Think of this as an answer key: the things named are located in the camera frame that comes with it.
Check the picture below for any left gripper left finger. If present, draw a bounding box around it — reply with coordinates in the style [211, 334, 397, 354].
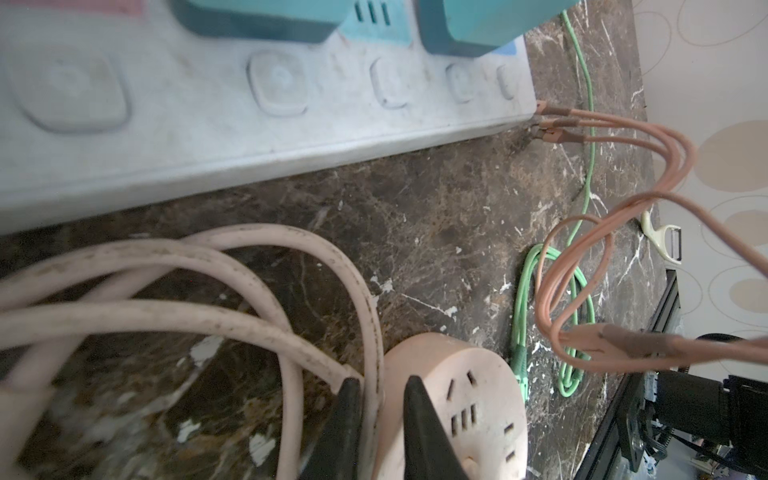
[299, 378, 363, 480]

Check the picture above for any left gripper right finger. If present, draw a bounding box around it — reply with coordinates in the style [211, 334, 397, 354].
[403, 375, 469, 480]

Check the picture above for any pink round socket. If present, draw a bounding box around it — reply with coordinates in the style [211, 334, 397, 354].
[373, 333, 528, 479]

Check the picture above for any dark teal plug adapter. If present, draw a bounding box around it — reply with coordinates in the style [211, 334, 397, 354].
[414, 0, 577, 58]

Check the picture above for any teal blue plug adapter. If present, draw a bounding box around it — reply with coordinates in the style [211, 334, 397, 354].
[169, 0, 354, 44]

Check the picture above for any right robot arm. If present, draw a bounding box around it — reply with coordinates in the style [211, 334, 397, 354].
[643, 365, 767, 479]

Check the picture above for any white multicolour power strip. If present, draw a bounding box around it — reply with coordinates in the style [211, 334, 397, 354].
[1, 1, 536, 234]

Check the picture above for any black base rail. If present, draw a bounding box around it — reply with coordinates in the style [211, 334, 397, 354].
[575, 269, 680, 480]

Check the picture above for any green cable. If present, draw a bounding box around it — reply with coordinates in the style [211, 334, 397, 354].
[508, 8, 598, 400]

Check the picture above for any pink coiled socket cable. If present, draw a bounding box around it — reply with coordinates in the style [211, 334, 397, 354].
[0, 223, 385, 480]

